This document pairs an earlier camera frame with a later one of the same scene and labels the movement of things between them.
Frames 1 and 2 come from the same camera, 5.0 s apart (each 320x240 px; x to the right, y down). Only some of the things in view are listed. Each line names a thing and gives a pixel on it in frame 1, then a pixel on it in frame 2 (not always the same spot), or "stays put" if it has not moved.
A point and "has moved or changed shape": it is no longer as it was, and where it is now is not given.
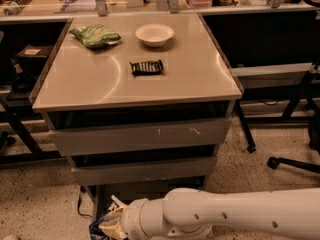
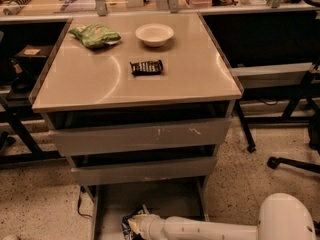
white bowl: [154, 35] stays put
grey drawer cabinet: [140, 104] stays put
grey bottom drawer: [128, 192] stays put
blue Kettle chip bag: [95, 231] has moved or changed shape
